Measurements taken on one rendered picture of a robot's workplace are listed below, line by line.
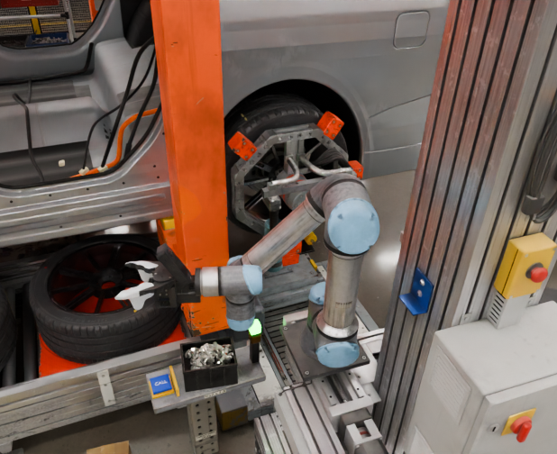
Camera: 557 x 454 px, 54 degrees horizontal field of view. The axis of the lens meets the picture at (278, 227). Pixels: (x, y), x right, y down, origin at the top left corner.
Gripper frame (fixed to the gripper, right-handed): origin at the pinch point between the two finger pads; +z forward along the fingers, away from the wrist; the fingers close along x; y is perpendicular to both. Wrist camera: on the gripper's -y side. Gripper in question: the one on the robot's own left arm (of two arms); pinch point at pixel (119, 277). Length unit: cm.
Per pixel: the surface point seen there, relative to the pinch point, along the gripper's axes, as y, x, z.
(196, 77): -39, 43, -20
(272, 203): 19, 80, -44
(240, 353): 72, 53, -29
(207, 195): 0, 48, -20
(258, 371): 73, 43, -36
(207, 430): 102, 41, -15
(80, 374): 78, 52, 34
